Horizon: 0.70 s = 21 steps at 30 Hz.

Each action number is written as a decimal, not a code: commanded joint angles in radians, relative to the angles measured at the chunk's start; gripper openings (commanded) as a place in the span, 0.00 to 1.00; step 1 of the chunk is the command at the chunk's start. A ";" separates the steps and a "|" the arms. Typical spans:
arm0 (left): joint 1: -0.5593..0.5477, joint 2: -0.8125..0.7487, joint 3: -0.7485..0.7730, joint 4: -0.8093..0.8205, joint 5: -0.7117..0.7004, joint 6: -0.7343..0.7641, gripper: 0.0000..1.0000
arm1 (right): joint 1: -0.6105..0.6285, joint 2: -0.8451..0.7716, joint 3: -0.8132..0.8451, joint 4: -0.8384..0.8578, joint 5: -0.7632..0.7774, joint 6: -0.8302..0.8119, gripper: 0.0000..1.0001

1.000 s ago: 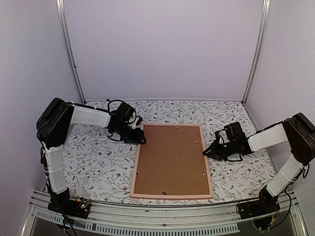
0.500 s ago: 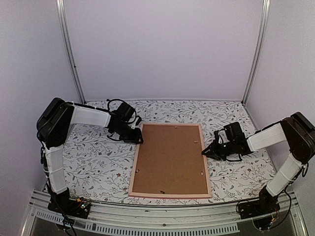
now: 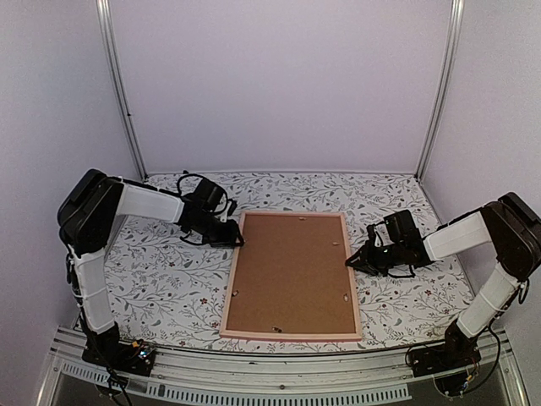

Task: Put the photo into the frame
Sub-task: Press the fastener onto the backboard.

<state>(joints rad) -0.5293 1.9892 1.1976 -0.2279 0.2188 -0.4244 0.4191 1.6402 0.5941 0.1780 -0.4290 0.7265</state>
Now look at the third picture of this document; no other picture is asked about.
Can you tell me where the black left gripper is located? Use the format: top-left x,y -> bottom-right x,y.
190,213 -> 244,247

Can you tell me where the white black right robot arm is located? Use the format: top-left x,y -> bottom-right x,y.
346,192 -> 540,369

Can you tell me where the brown cardboard backing board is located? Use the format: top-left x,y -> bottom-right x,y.
227,214 -> 358,333

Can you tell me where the pink wooden picture frame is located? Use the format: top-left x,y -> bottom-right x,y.
219,211 -> 363,343

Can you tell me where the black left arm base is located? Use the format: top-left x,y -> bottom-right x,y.
82,334 -> 156,376

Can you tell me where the left aluminium corner post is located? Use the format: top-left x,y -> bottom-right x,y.
96,0 -> 148,180

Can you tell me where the aluminium front table rail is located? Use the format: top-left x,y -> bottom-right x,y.
36,327 -> 533,405

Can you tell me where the aluminium corner post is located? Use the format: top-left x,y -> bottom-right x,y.
415,0 -> 465,183
96,0 -> 148,180

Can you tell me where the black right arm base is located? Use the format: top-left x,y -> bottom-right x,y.
405,337 -> 481,398

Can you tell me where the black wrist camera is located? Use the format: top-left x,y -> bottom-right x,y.
367,210 -> 422,246
176,172 -> 238,218

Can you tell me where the right aluminium corner post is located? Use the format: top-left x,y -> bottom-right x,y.
415,0 -> 465,183

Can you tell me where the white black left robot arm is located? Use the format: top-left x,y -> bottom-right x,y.
57,169 -> 244,335

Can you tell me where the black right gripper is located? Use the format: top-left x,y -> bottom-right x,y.
347,240 -> 404,277

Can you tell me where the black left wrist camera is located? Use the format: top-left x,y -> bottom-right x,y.
176,172 -> 238,218

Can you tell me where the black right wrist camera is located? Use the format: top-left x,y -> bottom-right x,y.
367,210 -> 422,246

